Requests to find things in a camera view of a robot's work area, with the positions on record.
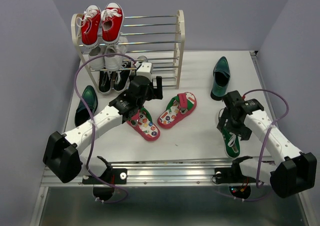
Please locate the red canvas sneaker right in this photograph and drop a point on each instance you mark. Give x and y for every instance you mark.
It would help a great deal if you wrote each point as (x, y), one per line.
(112, 19)

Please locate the aluminium mounting rail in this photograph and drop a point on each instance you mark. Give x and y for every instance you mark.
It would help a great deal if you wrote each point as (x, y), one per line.
(150, 174)

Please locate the pink green sandal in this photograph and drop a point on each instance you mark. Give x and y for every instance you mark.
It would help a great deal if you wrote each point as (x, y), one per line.
(178, 108)
(143, 124)

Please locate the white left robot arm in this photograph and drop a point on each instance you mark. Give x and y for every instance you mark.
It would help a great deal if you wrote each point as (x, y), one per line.
(63, 151)

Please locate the green canvas sneaker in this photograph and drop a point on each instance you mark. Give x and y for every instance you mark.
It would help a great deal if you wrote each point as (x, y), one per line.
(141, 58)
(231, 144)

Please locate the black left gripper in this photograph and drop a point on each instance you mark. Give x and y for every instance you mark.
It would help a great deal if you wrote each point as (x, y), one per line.
(155, 93)

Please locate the white sneaker right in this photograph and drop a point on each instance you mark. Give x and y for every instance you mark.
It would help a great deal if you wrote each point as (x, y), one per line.
(114, 62)

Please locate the cream metal shoe rack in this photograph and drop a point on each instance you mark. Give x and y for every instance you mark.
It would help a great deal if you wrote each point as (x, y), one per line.
(161, 39)

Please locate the red canvas sneaker left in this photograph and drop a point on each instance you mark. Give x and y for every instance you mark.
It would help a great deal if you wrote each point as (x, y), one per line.
(89, 25)

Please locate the black canvas sneaker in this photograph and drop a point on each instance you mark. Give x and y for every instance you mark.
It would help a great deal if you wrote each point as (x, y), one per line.
(122, 76)
(106, 81)

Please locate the black canvas sneaker right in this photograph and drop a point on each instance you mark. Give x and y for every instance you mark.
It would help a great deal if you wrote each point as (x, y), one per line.
(122, 76)

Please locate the red canvas sneaker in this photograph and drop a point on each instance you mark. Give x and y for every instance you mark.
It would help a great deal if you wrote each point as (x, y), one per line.
(112, 19)
(89, 25)

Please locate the black canvas sneaker left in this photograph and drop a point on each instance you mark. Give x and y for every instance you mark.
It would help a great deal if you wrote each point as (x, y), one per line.
(106, 81)

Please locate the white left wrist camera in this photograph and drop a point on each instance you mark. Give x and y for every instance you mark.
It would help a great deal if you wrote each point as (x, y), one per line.
(145, 69)

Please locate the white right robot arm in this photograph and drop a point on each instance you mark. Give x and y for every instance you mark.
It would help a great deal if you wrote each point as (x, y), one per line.
(292, 171)

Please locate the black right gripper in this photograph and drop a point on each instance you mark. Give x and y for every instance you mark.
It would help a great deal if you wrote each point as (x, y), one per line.
(242, 131)

